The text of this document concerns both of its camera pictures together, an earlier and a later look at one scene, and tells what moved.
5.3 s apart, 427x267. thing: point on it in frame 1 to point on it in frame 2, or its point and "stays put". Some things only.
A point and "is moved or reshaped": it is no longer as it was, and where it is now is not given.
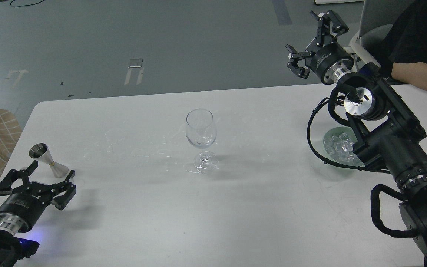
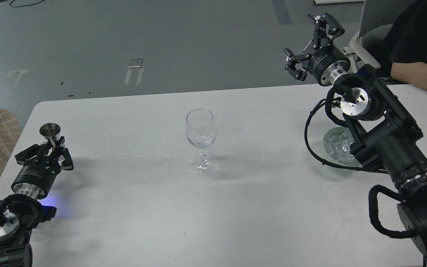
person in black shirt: x=416 y=50 stays put
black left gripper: x=20 y=210 to x=35 y=179
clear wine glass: x=201 y=132 stays put
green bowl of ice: x=338 y=142 stays put
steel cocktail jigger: x=40 y=151 is moved or reshaped
